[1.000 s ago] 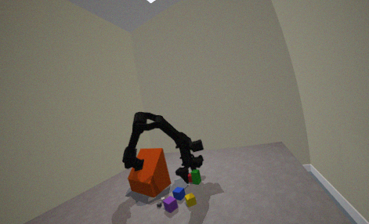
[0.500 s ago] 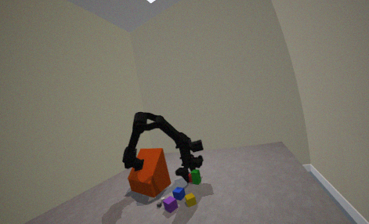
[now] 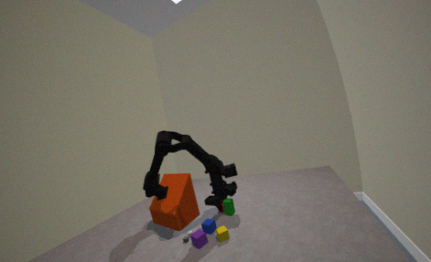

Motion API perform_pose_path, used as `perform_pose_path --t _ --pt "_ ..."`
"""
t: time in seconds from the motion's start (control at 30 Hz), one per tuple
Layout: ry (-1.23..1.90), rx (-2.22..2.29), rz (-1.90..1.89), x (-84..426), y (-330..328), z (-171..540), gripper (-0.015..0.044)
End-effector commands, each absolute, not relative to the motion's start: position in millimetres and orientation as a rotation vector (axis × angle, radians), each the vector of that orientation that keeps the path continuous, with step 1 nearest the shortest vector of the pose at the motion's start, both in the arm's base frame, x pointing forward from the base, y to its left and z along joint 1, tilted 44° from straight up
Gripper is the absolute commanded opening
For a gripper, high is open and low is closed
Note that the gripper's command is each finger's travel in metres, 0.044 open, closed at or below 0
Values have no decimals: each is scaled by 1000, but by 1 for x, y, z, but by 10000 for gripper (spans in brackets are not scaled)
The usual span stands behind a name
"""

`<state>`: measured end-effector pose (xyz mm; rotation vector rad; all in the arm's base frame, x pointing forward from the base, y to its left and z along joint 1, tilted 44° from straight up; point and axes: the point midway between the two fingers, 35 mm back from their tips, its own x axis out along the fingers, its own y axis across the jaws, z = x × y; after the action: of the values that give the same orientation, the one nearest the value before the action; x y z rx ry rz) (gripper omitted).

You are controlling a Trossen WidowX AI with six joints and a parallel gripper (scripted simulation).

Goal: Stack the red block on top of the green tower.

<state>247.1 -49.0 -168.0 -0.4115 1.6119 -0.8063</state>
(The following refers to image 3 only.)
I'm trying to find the blue block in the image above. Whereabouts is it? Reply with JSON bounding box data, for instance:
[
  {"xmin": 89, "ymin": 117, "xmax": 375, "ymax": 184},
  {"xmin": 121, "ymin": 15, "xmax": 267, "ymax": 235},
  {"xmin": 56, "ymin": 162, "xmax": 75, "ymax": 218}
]
[{"xmin": 201, "ymin": 219, "xmax": 217, "ymax": 235}]

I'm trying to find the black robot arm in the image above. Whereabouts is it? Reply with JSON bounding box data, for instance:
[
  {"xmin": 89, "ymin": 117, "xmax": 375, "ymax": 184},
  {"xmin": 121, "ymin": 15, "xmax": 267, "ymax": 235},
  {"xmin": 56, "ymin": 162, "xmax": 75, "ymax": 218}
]
[{"xmin": 143, "ymin": 131, "xmax": 238, "ymax": 201}]

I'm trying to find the yellow cube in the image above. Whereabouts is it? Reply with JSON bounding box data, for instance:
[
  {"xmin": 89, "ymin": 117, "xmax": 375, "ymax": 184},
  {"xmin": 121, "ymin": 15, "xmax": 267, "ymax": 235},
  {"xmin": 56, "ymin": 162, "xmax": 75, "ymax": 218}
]
[{"xmin": 216, "ymin": 225, "xmax": 230, "ymax": 242}]

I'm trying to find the purple block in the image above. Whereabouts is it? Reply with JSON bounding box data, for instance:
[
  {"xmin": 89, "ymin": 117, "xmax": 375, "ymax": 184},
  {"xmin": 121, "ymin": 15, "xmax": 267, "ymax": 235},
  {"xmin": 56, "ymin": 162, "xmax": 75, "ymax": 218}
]
[{"xmin": 190, "ymin": 229, "xmax": 209, "ymax": 249}]

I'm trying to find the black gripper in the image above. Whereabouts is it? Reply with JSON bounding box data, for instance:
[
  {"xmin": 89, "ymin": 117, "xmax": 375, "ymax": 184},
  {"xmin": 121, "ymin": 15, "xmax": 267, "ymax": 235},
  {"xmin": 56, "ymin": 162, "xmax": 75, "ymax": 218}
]
[{"xmin": 204, "ymin": 180, "xmax": 229, "ymax": 212}]

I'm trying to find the green block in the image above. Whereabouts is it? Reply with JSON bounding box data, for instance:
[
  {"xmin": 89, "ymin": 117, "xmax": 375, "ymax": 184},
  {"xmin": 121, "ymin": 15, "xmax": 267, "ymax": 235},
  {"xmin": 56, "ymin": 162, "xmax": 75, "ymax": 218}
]
[
  {"xmin": 223, "ymin": 198, "xmax": 234, "ymax": 209},
  {"xmin": 224, "ymin": 206, "xmax": 235, "ymax": 216}
]

